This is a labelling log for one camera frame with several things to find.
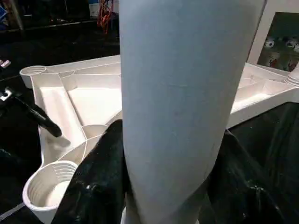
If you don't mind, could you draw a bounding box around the black work mat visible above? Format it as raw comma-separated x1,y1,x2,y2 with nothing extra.
0,19,299,224

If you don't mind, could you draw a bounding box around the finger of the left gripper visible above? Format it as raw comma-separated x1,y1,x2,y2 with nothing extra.
14,96,63,138

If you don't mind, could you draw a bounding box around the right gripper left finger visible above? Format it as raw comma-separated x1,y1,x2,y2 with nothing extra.
50,119,128,224

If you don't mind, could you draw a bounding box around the white glass door cabinet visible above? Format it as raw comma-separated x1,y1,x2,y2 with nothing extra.
245,0,299,71

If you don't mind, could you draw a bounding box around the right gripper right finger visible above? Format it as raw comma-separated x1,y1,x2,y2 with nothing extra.
201,130,299,224

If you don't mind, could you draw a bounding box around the white plastic table top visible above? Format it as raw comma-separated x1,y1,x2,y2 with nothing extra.
20,55,299,224

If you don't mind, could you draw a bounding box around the red cable bundle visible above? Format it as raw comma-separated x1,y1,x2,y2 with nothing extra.
97,0,116,34

